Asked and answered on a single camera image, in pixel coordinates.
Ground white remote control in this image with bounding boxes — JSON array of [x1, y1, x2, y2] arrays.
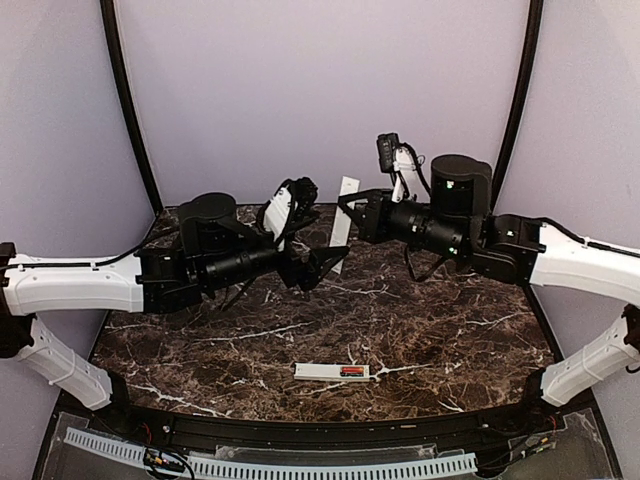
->
[[294, 363, 371, 382]]

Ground white battery cover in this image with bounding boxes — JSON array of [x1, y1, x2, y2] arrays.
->
[[329, 176, 360, 247]]

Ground black front rail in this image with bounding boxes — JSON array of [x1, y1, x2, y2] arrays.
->
[[116, 406, 533, 450]]

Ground right black frame post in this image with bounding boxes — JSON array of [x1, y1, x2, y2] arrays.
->
[[493, 0, 544, 193]]

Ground black frame post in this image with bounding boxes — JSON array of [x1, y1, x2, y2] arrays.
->
[[99, 0, 164, 217], [493, 0, 544, 193]]

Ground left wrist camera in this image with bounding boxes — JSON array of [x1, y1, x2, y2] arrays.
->
[[256, 177, 318, 251]]

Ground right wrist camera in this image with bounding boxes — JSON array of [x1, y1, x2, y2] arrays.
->
[[376, 133, 431, 203]]

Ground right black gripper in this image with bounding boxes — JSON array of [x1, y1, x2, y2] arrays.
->
[[338, 186, 470, 262]]

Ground left black frame post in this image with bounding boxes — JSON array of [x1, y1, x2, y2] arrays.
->
[[99, 0, 164, 217]]

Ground white slotted cable duct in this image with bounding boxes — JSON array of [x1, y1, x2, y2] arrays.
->
[[64, 428, 478, 479]]

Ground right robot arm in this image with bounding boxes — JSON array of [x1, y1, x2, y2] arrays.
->
[[338, 155, 639, 434]]

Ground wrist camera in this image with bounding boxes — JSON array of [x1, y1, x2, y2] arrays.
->
[[376, 133, 431, 203], [256, 177, 318, 251]]

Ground red battery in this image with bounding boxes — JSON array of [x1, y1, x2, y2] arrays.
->
[[340, 366, 365, 377]]

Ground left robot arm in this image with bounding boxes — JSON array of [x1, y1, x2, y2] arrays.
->
[[1, 184, 349, 436]]

